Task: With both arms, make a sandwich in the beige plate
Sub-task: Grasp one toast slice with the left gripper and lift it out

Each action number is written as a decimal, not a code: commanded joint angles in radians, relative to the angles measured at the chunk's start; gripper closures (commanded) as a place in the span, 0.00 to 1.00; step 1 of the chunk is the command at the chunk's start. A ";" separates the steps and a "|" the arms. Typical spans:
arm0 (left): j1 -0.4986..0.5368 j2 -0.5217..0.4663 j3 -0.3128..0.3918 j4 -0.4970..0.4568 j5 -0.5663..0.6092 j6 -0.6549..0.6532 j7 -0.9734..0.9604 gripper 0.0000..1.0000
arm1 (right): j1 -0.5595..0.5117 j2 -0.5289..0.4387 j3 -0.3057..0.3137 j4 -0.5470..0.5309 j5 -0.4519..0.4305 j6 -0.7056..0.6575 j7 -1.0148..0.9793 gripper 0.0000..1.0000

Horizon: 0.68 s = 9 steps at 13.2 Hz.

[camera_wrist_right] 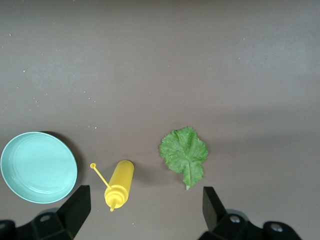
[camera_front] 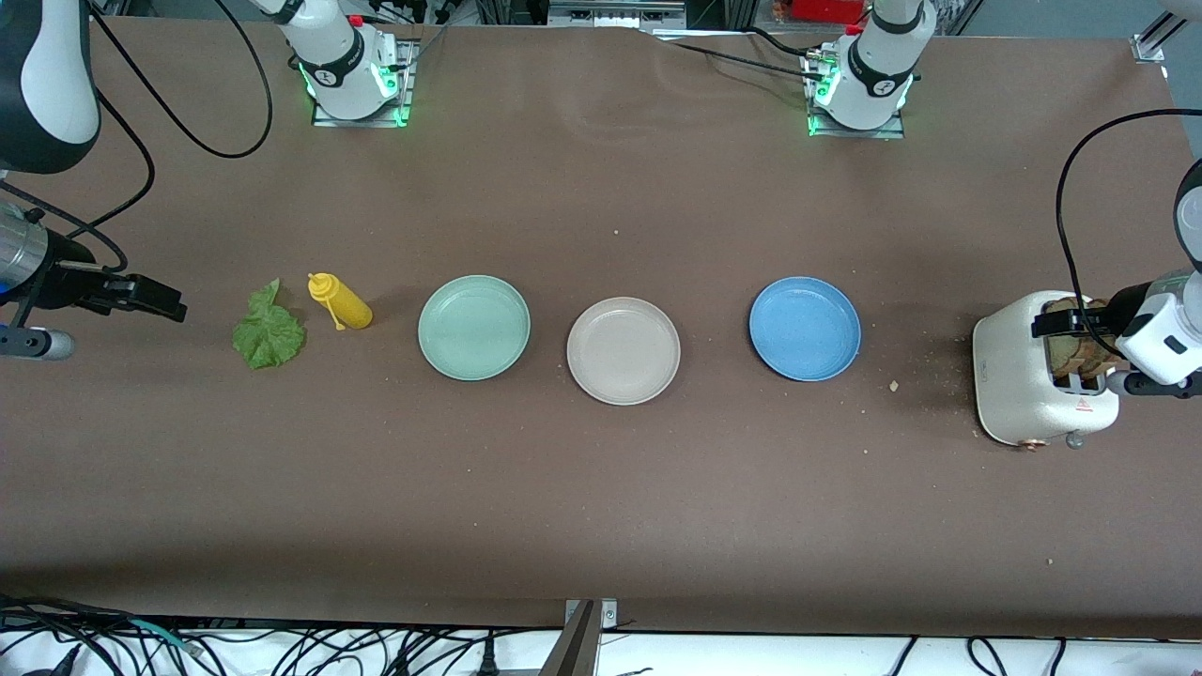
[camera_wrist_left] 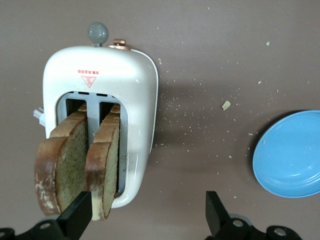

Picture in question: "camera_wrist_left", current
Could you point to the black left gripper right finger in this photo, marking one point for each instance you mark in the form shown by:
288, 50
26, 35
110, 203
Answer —
217, 220

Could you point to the brown bread slice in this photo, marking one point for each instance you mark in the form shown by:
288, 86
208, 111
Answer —
110, 160
72, 160

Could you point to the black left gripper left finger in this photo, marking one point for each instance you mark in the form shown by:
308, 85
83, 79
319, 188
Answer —
75, 220

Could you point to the large bread crumb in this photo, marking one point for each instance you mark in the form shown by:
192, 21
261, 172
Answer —
226, 105

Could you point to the blue plate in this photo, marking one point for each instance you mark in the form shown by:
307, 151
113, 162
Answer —
287, 155

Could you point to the white toaster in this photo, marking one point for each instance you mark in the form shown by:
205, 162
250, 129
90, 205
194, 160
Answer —
100, 70

